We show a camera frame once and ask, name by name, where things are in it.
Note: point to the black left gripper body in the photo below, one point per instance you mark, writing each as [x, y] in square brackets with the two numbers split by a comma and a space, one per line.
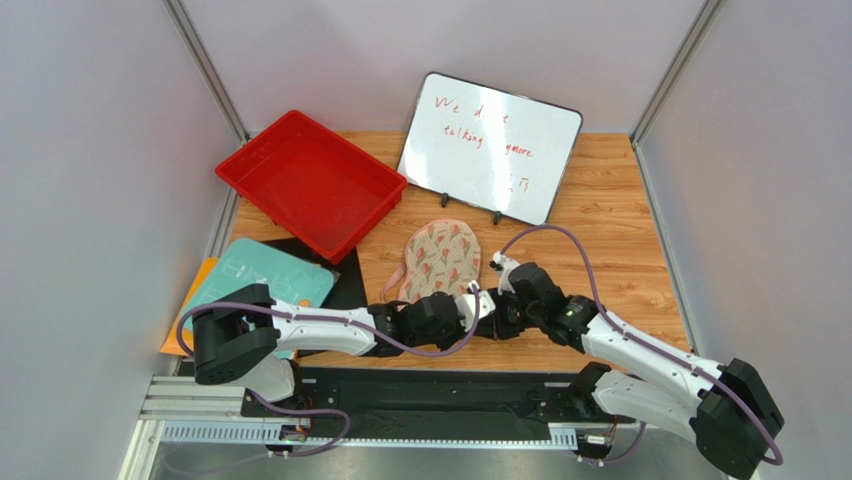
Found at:
[443, 339]

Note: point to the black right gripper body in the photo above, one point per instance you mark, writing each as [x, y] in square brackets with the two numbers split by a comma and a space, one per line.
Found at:
[517, 290]

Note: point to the floral mesh laundry bag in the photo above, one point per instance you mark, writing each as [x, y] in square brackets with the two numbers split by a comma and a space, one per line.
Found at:
[443, 256]

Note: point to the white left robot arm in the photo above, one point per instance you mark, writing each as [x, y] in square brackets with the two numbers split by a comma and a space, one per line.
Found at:
[237, 338]

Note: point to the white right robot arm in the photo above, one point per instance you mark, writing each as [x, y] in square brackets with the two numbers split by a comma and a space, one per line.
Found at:
[726, 410]

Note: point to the black board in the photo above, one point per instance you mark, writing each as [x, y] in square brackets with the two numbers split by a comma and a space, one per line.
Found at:
[348, 291]

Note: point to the white dry-erase board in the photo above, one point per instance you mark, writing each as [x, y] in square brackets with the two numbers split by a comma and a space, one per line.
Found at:
[495, 150]

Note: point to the red plastic tray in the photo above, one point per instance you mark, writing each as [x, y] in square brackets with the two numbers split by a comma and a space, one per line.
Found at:
[320, 187]

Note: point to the teal board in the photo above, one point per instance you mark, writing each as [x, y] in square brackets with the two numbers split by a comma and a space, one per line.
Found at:
[291, 270]

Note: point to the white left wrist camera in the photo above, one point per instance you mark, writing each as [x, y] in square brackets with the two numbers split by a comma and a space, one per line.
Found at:
[474, 305]

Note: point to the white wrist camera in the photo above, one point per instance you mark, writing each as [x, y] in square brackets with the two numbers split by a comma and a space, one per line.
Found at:
[474, 305]
[503, 266]

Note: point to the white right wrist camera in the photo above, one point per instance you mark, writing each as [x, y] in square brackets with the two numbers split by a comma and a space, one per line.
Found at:
[503, 266]

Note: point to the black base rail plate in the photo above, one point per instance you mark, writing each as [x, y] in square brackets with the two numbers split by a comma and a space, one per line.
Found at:
[399, 404]

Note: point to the aluminium frame rail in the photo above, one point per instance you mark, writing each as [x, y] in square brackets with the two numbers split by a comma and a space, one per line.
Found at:
[220, 432]

